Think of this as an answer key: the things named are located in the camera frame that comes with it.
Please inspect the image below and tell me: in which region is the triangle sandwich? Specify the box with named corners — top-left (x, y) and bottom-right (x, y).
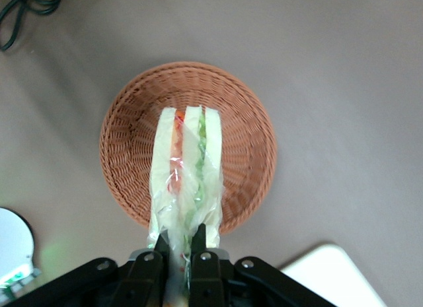
top-left (144, 104), bottom-right (226, 307)

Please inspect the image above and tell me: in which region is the black power cable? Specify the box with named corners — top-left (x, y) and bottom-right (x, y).
top-left (0, 0), bottom-right (64, 53)

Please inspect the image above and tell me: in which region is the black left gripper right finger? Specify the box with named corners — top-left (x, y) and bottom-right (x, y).
top-left (188, 223), bottom-right (226, 307)

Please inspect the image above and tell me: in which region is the round brown wicker basket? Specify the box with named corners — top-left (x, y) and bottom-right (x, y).
top-left (98, 60), bottom-right (278, 236)

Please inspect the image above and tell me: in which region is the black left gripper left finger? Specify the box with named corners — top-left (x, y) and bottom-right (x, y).
top-left (118, 232), bottom-right (170, 307)

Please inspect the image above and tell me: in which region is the cream plastic tray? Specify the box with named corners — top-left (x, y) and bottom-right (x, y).
top-left (278, 242), bottom-right (388, 307)

